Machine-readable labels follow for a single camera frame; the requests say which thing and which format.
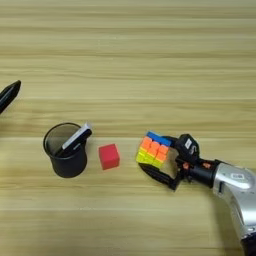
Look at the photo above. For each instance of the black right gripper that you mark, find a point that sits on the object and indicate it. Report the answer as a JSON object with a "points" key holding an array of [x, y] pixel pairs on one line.
{"points": [[200, 171]]}

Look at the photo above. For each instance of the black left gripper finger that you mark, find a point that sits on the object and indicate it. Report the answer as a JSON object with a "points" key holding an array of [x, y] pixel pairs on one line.
{"points": [[10, 93]]}

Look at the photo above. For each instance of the multicoloured puzzle cube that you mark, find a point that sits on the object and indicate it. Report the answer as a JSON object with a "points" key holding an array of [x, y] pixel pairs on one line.
{"points": [[151, 150]]}

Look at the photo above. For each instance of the red cube block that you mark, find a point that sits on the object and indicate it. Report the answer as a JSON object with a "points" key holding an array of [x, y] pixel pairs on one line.
{"points": [[109, 156]]}

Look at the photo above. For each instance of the black round pen cup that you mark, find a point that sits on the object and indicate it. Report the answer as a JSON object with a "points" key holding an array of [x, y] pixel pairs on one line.
{"points": [[68, 166]]}

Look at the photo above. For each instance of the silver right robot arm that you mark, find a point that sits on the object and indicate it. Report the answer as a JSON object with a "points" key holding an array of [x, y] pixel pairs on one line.
{"points": [[236, 190]]}

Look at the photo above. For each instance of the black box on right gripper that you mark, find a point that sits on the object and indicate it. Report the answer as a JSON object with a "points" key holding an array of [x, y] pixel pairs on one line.
{"points": [[187, 146]]}

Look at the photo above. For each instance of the black and silver marker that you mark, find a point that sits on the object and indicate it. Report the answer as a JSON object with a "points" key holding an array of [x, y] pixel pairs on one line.
{"points": [[76, 138]]}

